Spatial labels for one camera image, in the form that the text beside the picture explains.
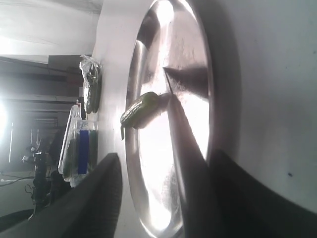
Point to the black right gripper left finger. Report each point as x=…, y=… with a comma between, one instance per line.
x=90, y=210

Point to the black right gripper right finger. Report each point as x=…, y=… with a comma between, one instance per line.
x=224, y=201

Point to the black kitchen knife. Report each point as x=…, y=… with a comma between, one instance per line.
x=191, y=172

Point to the green cucumber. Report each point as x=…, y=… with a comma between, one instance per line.
x=140, y=109

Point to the clear plastic container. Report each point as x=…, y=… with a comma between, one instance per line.
x=79, y=149

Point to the dark object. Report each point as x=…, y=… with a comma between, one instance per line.
x=91, y=71

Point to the round stainless steel plate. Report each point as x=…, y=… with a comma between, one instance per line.
x=171, y=58

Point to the white backdrop curtain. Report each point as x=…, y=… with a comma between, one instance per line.
x=48, y=27

